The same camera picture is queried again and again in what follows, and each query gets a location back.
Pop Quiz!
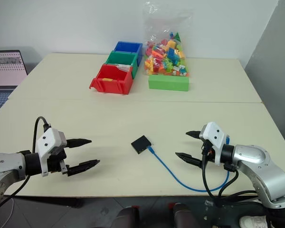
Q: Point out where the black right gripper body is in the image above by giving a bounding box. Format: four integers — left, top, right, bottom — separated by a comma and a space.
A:
198, 132, 216, 167

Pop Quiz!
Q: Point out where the green foam block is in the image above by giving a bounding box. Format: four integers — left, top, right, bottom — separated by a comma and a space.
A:
148, 74, 191, 92

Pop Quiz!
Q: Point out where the small clear plastic bag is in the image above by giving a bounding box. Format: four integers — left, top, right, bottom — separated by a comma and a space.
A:
117, 64, 133, 73

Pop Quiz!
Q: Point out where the dark rounded shape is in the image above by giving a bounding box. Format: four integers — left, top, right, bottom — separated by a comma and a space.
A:
168, 202, 201, 228
114, 206, 141, 228

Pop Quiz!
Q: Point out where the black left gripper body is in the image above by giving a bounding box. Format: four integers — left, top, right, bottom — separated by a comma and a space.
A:
47, 147, 70, 177

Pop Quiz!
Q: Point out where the small black square device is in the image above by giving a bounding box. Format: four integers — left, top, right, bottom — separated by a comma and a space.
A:
130, 135, 154, 155

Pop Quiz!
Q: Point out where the open laptop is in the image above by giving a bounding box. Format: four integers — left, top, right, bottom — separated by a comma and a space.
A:
0, 49, 29, 120

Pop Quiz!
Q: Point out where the blue cable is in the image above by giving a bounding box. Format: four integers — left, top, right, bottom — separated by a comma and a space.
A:
147, 134, 231, 192

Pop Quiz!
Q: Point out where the blue plastic bin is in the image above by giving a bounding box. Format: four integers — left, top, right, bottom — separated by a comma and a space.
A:
114, 41, 143, 65

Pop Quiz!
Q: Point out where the green plastic bin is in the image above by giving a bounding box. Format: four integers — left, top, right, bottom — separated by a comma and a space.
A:
106, 50, 140, 79

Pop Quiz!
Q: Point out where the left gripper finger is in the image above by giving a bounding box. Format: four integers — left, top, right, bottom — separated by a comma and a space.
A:
67, 159, 101, 177
66, 138, 93, 149

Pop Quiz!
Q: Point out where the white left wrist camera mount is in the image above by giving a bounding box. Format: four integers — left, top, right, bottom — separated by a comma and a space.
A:
36, 128, 67, 178

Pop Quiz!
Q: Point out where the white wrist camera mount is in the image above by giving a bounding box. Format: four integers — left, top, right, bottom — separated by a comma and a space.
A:
36, 128, 67, 178
199, 122, 227, 166

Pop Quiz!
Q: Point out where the red plastic bin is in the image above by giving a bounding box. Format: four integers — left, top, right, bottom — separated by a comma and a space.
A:
89, 64, 134, 95

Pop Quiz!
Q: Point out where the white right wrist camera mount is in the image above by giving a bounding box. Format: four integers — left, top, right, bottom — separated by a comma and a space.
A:
199, 122, 227, 166

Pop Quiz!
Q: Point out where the clear bag of colourful blocks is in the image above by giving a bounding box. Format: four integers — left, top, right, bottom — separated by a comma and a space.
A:
142, 0, 193, 78

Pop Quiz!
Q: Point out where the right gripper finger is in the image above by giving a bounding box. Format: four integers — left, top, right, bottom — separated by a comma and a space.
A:
185, 130, 201, 141
175, 152, 202, 167

